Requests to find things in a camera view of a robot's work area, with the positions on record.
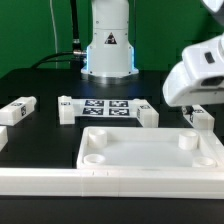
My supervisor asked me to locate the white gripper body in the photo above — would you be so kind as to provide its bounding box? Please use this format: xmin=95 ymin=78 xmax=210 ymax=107
xmin=163 ymin=34 xmax=224 ymax=107

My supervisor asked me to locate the white desk top tray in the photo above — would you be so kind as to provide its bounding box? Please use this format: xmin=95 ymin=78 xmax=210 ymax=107
xmin=76 ymin=127 xmax=224 ymax=170

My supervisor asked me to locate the white U-shaped marker base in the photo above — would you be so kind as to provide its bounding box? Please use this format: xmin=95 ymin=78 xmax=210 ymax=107
xmin=58 ymin=96 xmax=159 ymax=128

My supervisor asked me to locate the black cable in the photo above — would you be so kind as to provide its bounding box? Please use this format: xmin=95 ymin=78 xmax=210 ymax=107
xmin=30 ymin=0 xmax=88 ymax=70

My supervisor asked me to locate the white thin cable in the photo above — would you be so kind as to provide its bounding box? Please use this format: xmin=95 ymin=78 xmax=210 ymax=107
xmin=49 ymin=0 xmax=59 ymax=70

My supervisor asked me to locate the white front fence rail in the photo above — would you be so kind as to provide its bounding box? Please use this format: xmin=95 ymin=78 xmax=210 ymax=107
xmin=0 ymin=168 xmax=224 ymax=199

